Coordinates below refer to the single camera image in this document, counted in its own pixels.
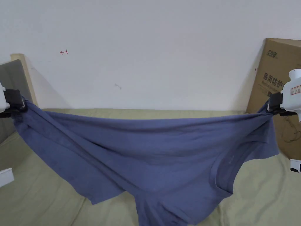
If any bed with pale green sheet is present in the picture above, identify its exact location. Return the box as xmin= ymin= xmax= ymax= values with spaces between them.
xmin=0 ymin=108 xmax=301 ymax=226

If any dark blue shirt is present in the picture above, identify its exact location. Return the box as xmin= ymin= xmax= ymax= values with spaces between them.
xmin=13 ymin=100 xmax=281 ymax=226

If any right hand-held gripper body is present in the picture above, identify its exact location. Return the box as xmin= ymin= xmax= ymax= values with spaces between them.
xmin=272 ymin=68 xmax=301 ymax=123

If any white device with black part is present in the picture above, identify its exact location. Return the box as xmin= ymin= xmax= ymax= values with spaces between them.
xmin=290 ymin=159 xmax=301 ymax=174

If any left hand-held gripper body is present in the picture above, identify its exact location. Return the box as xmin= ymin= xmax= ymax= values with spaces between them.
xmin=0 ymin=82 xmax=22 ymax=113

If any white flat box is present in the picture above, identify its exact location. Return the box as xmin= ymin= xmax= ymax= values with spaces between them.
xmin=0 ymin=167 xmax=14 ymax=188

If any grey padded headboard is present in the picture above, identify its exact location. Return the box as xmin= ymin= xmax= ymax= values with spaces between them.
xmin=0 ymin=54 xmax=39 ymax=144

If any brown cardboard carton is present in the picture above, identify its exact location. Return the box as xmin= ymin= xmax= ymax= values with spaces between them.
xmin=245 ymin=37 xmax=301 ymax=163

